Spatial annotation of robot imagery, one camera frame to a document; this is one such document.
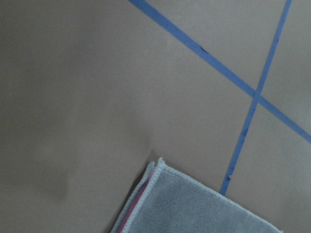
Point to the pink towel with grey edging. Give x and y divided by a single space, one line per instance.
168 201

